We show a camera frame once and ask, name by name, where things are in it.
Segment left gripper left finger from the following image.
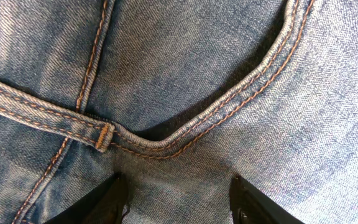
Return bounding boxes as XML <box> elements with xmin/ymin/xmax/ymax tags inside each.
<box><xmin>46</xmin><ymin>173</ymin><xmax>129</xmax><ymax>224</ymax></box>

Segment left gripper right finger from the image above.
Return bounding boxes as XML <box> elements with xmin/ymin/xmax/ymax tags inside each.
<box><xmin>229</xmin><ymin>174</ymin><xmax>303</xmax><ymax>224</ymax></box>

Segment light blue denim jeans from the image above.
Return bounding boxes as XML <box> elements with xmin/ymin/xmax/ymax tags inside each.
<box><xmin>0</xmin><ymin>0</ymin><xmax>358</xmax><ymax>223</ymax></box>

